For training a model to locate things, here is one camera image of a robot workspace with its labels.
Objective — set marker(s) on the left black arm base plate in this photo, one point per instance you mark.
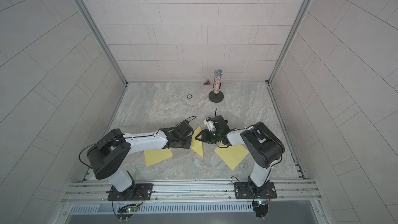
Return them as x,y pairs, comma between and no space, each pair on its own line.
136,192

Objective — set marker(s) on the small red triangle marker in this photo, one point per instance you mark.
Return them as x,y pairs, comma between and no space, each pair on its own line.
207,82

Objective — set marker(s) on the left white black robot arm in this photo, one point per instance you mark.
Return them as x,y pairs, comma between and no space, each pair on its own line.
107,155

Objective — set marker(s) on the colourful tube on black stand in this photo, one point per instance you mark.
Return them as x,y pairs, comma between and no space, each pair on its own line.
216,95

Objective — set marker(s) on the left controller circuit board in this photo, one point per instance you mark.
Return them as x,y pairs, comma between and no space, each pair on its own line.
127,211

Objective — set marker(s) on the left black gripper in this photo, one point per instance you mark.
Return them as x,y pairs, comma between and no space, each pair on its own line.
188,143

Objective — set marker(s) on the right controller circuit board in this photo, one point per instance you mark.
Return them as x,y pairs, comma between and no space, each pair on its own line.
260,209

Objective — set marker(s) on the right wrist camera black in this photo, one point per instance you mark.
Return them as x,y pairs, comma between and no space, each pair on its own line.
217,123

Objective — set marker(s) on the aluminium mounting rail frame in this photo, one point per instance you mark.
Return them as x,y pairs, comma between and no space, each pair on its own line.
213,190

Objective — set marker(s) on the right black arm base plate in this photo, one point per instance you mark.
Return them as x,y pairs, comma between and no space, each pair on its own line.
245,190

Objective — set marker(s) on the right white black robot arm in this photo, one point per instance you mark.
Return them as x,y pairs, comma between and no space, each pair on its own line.
265,148

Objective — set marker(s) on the controller circuit board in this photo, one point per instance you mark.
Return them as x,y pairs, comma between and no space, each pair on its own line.
260,209
127,211

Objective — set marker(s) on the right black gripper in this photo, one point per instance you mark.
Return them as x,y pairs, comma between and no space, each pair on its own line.
206,137

